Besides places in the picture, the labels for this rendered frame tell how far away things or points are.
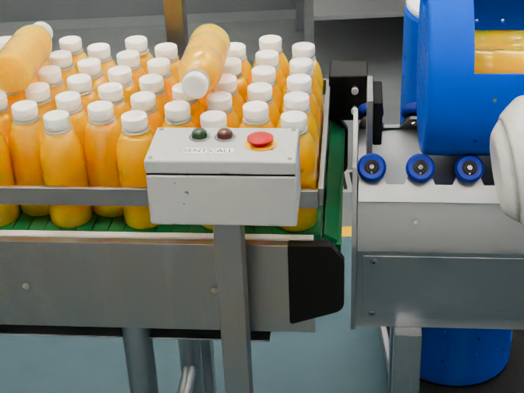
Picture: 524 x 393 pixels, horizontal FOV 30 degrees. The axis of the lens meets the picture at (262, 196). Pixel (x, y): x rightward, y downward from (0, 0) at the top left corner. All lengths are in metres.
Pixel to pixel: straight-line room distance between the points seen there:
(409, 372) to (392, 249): 0.30
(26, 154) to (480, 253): 0.72
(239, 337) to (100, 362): 1.27
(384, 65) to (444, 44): 2.96
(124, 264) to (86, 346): 1.26
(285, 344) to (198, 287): 1.20
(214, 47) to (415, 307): 0.56
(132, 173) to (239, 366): 0.33
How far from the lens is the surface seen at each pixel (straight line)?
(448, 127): 1.47
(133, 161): 1.46
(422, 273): 1.62
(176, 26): 1.95
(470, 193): 1.56
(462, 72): 1.44
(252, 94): 1.51
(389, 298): 1.68
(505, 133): 1.00
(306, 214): 1.48
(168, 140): 1.34
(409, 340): 1.74
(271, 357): 2.66
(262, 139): 1.30
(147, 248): 1.50
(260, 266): 1.49
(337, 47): 4.59
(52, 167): 1.50
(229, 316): 1.45
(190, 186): 1.30
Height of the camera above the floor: 1.70
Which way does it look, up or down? 30 degrees down
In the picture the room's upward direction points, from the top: 2 degrees counter-clockwise
